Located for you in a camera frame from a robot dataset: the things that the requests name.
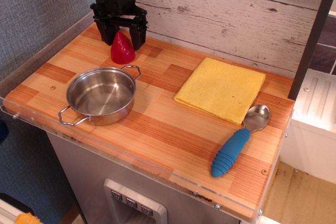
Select blue-handled metal spoon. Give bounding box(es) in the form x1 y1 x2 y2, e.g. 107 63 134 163
211 104 270 178

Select white ribbed toy sink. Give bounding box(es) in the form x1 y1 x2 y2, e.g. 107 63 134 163
280 69 335 183

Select dark right support post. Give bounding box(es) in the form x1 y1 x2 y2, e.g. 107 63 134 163
288 0 333 100

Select clear acrylic edge guard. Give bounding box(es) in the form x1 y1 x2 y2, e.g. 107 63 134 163
3 93 293 223

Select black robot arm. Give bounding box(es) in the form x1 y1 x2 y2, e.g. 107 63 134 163
90 0 148 50

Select yellow object bottom left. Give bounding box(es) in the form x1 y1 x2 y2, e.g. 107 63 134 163
14 213 41 224

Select red toy pepper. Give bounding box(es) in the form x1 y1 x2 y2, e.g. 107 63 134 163
111 31 135 65

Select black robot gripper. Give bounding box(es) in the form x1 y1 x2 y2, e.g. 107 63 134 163
91 0 148 51

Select yellow folded cloth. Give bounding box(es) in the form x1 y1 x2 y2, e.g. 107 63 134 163
174 58 266 125

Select stainless steel pot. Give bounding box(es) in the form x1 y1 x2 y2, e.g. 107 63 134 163
58 66 142 126

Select silver toy fridge dispenser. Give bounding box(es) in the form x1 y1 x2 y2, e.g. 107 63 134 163
104 178 168 223

